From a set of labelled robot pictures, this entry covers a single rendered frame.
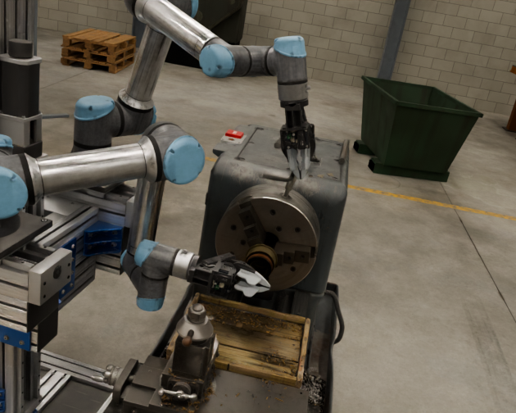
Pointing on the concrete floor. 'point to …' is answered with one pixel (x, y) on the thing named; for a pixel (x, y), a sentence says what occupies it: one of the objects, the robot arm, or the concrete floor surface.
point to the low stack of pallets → (98, 49)
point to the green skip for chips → (412, 129)
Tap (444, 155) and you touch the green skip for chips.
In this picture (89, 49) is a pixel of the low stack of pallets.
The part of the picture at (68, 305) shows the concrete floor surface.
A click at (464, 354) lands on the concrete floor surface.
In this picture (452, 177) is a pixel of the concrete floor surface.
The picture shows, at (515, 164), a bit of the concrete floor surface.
